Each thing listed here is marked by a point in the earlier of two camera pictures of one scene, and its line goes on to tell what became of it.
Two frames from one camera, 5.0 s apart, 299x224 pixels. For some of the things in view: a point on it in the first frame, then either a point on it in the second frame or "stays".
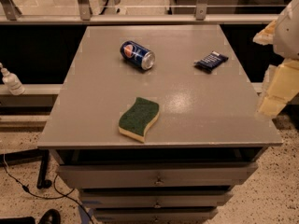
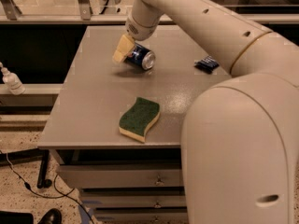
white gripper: [288, 35] to [139, 30]
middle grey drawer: [156, 200] stays
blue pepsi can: [134, 53] stays
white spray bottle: [12, 82] stays
